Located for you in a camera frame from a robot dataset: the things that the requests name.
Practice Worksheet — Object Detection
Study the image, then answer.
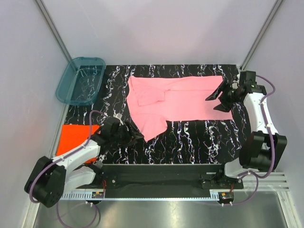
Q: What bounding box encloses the white slotted cable duct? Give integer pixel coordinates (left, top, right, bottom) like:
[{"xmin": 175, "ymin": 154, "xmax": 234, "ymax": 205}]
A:
[{"xmin": 61, "ymin": 190, "xmax": 231, "ymax": 201}]

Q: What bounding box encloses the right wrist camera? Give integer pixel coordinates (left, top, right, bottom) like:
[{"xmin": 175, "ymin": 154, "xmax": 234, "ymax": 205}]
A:
[{"xmin": 238, "ymin": 71, "xmax": 257, "ymax": 86}]

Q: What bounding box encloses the left aluminium frame post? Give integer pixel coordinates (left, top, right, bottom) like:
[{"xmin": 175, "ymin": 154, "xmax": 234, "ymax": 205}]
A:
[{"xmin": 34, "ymin": 0, "xmax": 72, "ymax": 62}]

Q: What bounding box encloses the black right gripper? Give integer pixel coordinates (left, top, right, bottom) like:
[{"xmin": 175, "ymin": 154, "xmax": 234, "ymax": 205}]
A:
[{"xmin": 205, "ymin": 81, "xmax": 241, "ymax": 113}]

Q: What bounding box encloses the pink t shirt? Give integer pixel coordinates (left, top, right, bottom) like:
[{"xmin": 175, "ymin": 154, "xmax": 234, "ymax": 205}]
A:
[{"xmin": 126, "ymin": 76, "xmax": 233, "ymax": 141}]

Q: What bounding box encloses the aluminium rail crossbar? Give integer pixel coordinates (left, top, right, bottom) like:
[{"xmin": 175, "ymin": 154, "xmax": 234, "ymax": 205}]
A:
[{"xmin": 30, "ymin": 172, "xmax": 290, "ymax": 192}]

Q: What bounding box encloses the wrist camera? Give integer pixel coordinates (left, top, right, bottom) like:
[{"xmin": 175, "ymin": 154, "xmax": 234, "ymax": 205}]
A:
[
  {"xmin": 238, "ymin": 71, "xmax": 257, "ymax": 86},
  {"xmin": 114, "ymin": 113, "xmax": 124, "ymax": 125}
]

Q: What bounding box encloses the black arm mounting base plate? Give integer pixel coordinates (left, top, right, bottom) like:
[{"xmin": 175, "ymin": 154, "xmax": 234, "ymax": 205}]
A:
[{"xmin": 46, "ymin": 163, "xmax": 274, "ymax": 199}]

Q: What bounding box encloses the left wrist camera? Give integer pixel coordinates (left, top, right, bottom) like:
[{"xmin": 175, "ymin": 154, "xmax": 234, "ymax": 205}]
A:
[{"xmin": 114, "ymin": 113, "xmax": 124, "ymax": 125}]

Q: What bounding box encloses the folded orange t shirt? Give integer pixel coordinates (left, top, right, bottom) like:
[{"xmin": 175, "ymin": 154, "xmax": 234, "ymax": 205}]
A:
[{"xmin": 56, "ymin": 124, "xmax": 99, "ymax": 163}]

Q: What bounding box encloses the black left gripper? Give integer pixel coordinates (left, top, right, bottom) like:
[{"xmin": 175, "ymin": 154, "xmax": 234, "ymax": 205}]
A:
[{"xmin": 110, "ymin": 121, "xmax": 143, "ymax": 148}]

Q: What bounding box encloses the right aluminium frame post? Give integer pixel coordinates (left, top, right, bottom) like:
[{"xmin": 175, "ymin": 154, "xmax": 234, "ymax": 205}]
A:
[{"xmin": 239, "ymin": 0, "xmax": 285, "ymax": 71}]

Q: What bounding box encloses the teal plastic bin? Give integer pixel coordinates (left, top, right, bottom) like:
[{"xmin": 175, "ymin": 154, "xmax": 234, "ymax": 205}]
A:
[{"xmin": 56, "ymin": 57, "xmax": 106, "ymax": 106}]

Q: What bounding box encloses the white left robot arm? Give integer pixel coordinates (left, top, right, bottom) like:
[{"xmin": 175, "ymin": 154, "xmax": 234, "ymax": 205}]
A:
[{"xmin": 24, "ymin": 117, "xmax": 144, "ymax": 208}]

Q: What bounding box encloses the aluminium frame post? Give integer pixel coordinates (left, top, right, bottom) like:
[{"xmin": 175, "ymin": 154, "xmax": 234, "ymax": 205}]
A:
[
  {"xmin": 34, "ymin": 0, "xmax": 72, "ymax": 62},
  {"xmin": 239, "ymin": 0, "xmax": 285, "ymax": 71}
]

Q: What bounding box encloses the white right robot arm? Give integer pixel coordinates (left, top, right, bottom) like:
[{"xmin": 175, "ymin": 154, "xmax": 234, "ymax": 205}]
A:
[{"xmin": 206, "ymin": 80, "xmax": 287, "ymax": 188}]

